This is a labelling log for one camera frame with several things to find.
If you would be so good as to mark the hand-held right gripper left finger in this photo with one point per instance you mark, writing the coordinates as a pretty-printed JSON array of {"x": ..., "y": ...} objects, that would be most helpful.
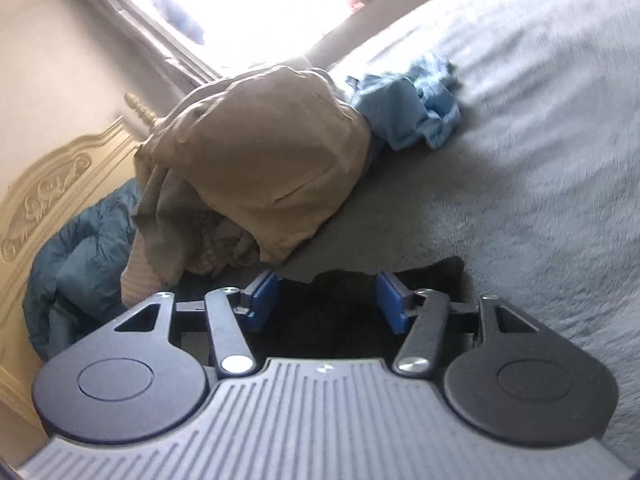
[{"x": 262, "y": 300}]

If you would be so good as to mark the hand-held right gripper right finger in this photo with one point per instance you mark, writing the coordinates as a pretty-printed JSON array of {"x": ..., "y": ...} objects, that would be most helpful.
[{"x": 390, "y": 300}]

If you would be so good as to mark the black printed t-shirt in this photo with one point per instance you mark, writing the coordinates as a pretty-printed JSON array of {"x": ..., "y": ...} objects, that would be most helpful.
[{"x": 340, "y": 310}]

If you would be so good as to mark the pink houndstooth sweater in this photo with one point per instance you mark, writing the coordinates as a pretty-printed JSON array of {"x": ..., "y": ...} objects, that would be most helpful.
[{"x": 140, "y": 280}]

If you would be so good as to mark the tan jacket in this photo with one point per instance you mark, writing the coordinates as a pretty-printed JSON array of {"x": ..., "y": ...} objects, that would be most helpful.
[{"x": 260, "y": 160}]

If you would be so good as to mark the teal duvet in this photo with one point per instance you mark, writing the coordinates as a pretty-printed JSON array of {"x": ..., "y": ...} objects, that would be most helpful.
[{"x": 75, "y": 270}]

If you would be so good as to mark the light blue garment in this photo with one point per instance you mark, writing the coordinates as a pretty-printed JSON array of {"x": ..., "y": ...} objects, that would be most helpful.
[{"x": 400, "y": 110}]

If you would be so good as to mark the cream carved headboard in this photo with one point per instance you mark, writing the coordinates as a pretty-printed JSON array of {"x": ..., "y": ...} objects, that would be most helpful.
[{"x": 40, "y": 220}]

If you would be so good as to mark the grey curtain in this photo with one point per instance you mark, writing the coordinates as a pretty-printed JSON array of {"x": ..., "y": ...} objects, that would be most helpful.
[{"x": 150, "y": 35}]

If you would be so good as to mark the bright window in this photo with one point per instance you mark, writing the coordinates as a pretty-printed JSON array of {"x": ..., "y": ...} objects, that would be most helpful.
[{"x": 260, "y": 5}]

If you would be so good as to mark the dark blue cloth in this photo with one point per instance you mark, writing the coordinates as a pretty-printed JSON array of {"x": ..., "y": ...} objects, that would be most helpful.
[{"x": 177, "y": 15}]

